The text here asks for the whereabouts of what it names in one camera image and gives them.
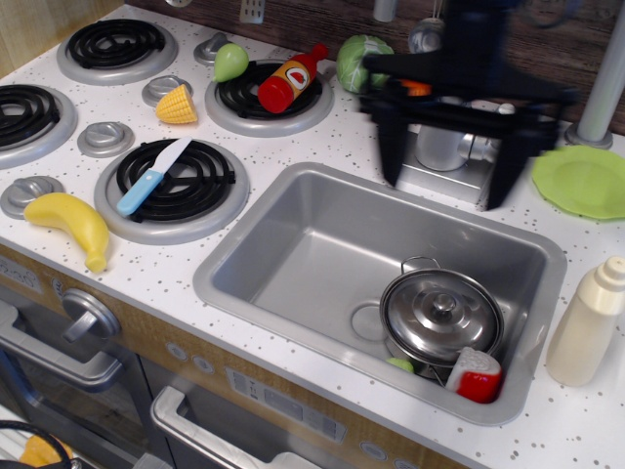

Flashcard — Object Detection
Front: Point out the silver stove knob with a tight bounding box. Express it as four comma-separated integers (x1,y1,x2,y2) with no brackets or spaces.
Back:
1,176,64,220
193,32,229,66
142,75,193,107
77,121,135,158

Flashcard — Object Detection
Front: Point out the grey hanging cylinder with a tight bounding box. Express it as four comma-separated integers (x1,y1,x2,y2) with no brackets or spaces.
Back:
373,0,397,22

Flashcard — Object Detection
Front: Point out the back left stove burner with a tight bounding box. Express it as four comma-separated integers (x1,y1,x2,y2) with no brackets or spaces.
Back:
57,19,178,86

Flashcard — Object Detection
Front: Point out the silver oven dial knob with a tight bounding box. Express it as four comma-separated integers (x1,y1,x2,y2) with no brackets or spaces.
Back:
62,288,121,343

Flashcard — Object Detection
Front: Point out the blue handled toy knife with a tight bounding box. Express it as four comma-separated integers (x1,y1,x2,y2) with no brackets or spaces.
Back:
116,137,192,217

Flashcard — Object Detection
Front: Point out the front left stove burner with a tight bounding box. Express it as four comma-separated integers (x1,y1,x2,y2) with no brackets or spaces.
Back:
1,84,78,170

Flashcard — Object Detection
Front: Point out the yellow object bottom left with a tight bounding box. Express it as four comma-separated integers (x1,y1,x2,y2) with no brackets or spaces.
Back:
19,435,62,468

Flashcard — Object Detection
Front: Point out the front right stove burner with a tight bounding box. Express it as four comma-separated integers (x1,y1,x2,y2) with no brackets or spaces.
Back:
94,139,250,245

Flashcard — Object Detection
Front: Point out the back right stove burner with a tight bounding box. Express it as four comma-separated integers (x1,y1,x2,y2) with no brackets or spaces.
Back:
204,60,334,138

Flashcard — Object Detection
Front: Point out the cream detergent bottle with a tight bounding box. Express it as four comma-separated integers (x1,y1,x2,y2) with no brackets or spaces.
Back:
546,256,624,387

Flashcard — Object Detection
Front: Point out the stove burner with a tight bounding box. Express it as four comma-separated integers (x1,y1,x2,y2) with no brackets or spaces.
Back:
57,19,178,86
94,139,250,245
204,60,334,138
1,84,78,170

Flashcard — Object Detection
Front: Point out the silver toy faucet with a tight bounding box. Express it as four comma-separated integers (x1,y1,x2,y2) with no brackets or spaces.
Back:
381,95,520,205

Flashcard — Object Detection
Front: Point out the silver stove knob front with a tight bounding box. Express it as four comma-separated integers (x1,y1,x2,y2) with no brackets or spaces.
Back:
1,176,64,220

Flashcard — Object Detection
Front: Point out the steel pot with lid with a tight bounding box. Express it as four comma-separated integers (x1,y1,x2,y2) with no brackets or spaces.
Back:
379,256,504,385

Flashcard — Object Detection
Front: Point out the hanging steel ladle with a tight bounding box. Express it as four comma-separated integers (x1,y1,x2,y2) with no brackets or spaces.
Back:
408,18,444,54

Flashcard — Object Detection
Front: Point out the silver oven door handle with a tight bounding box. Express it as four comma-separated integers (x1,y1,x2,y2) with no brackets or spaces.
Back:
1,301,124,392

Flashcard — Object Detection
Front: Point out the yellow toy banana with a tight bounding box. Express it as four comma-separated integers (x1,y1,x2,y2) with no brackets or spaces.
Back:
23,192,109,274

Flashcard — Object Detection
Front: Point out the red white cheese wedge toy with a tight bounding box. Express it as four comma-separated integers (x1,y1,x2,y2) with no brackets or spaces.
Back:
445,347,503,404

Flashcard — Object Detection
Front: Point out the silver stove knob upper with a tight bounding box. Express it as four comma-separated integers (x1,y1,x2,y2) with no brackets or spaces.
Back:
142,75,193,107

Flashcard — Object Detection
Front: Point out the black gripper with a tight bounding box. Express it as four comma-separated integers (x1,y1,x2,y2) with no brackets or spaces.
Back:
360,51,578,210

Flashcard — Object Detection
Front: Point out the silver toy sink basin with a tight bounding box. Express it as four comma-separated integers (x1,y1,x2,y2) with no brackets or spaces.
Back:
193,163,566,425

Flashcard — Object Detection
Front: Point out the green toy cabbage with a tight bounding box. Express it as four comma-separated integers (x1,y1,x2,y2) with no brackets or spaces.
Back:
336,34,395,94

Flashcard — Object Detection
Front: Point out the yellow toy corn piece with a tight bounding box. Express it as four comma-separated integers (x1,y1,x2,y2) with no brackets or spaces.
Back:
155,84,198,124

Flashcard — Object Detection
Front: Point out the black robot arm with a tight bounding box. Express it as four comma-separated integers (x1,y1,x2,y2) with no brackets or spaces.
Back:
360,1,578,210

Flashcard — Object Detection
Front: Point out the hanging metal spatula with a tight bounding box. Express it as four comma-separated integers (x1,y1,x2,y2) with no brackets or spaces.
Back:
239,0,266,24

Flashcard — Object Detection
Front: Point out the silver stove knob middle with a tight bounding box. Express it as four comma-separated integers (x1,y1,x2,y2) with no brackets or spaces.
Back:
77,121,135,158

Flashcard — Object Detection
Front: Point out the black cable bottom left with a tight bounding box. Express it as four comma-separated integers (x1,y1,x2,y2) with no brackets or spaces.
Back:
0,419,82,469

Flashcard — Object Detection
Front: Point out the silver stove knob back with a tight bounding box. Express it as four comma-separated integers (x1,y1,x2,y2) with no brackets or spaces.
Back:
193,32,229,66

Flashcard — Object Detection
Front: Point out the grey metal post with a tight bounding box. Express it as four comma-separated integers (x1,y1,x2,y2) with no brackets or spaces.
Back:
564,36,625,150

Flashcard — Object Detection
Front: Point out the red ketchup bottle toy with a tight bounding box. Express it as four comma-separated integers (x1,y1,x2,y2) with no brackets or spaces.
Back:
257,43,328,114

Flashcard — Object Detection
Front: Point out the orange toy carrot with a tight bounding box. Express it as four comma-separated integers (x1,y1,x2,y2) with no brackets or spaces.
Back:
400,79,432,97

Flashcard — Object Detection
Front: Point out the green plastic plate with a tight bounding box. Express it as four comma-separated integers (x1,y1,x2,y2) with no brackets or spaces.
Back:
531,146,624,220

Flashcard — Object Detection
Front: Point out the small green toy piece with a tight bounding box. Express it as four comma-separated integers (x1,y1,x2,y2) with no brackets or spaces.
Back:
386,358,415,374

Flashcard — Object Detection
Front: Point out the silver dishwasher door handle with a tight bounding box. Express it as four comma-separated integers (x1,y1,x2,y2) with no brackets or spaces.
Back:
150,386,317,469

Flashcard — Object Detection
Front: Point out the green toy pear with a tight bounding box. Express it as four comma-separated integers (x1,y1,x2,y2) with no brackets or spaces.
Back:
213,43,249,83

